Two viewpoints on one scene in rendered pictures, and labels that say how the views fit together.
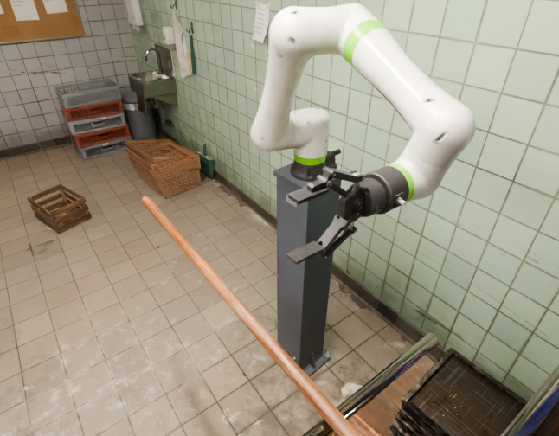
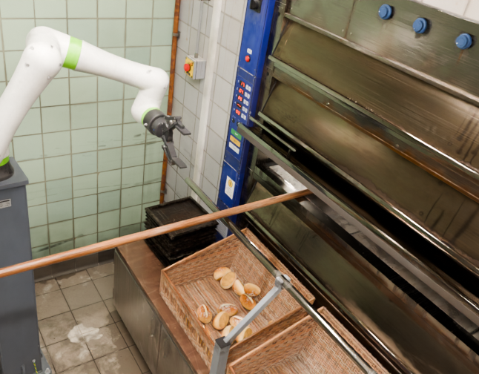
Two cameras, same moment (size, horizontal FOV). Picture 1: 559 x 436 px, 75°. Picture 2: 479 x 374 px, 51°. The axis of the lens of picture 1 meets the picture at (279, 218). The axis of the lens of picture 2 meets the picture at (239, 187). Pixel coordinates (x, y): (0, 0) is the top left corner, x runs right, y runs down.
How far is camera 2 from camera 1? 1.68 m
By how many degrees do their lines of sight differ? 74
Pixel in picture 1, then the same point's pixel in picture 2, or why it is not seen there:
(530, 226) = (92, 126)
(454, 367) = (156, 212)
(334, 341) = not seen: hidden behind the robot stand
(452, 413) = not seen: hidden behind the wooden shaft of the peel
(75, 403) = not seen: outside the picture
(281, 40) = (55, 67)
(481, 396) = (176, 211)
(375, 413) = (152, 275)
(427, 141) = (160, 90)
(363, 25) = (73, 41)
